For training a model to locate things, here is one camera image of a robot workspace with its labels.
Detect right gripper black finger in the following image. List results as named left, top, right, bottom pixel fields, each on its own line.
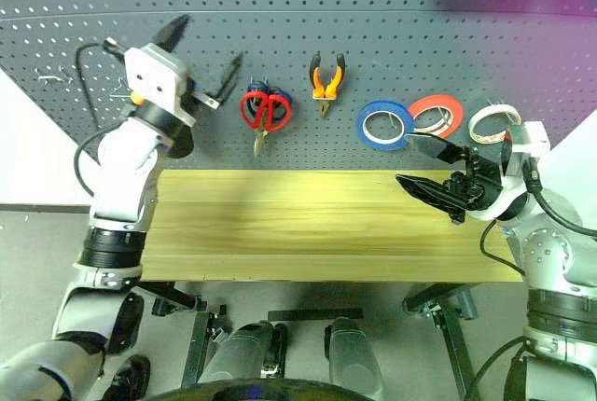
left=409, top=132, right=468, bottom=165
left=395, top=174, right=467, bottom=225

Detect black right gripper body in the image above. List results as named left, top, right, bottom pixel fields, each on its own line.
left=442, top=146, right=504, bottom=214

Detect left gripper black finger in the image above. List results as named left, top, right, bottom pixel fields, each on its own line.
left=215, top=49, right=244, bottom=104
left=153, top=13, right=192, bottom=55

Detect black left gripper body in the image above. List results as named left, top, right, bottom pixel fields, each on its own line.
left=184, top=75, right=221, bottom=113

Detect red handled scissors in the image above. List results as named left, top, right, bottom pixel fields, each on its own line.
left=239, top=91, right=292, bottom=155

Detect orange and black pliers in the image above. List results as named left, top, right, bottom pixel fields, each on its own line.
left=309, top=51, right=347, bottom=118

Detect red tape roll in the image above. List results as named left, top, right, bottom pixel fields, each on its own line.
left=408, top=93, right=465, bottom=140

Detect blue tape roll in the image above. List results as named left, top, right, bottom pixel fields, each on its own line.
left=356, top=99, right=415, bottom=152

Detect white tape roll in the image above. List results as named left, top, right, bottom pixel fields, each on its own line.
left=467, top=104, right=522, bottom=145

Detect dark grey perforated pegboard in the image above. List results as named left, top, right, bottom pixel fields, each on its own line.
left=0, top=0, right=597, bottom=172

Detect white side table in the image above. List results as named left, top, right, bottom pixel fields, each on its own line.
left=543, top=110, right=597, bottom=225

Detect silver right robot thigh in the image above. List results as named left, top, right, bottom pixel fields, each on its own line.
left=324, top=316, right=383, bottom=388

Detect silver robot thigh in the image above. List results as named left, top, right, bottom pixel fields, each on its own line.
left=324, top=316, right=383, bottom=388
left=198, top=321, right=288, bottom=381

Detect silver left robot thigh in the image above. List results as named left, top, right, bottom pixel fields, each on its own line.
left=198, top=321, right=288, bottom=381

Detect black rounded torso rim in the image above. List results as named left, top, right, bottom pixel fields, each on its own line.
left=148, top=376, right=374, bottom=401

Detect black rounded robot foot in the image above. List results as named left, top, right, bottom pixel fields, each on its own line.
left=101, top=354, right=152, bottom=401

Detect blue handled scissors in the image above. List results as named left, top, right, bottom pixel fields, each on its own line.
left=242, top=82, right=294, bottom=159

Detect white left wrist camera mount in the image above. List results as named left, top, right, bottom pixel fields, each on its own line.
left=123, top=44, right=197, bottom=127

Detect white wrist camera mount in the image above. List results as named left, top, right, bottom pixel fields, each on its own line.
left=123, top=44, right=197, bottom=127
left=468, top=120, right=552, bottom=223

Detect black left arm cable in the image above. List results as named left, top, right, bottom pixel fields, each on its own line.
left=74, top=36, right=127, bottom=197

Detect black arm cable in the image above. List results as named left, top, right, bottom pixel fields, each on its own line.
left=74, top=36, right=127, bottom=197
left=479, top=158, right=597, bottom=276

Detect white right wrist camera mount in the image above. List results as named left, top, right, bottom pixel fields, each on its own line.
left=468, top=120, right=552, bottom=223

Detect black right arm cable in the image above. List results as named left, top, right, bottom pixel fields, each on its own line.
left=479, top=158, right=597, bottom=276

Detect metal table leg frame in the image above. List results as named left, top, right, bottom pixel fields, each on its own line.
left=403, top=283, right=481, bottom=401
left=137, top=282, right=229, bottom=391

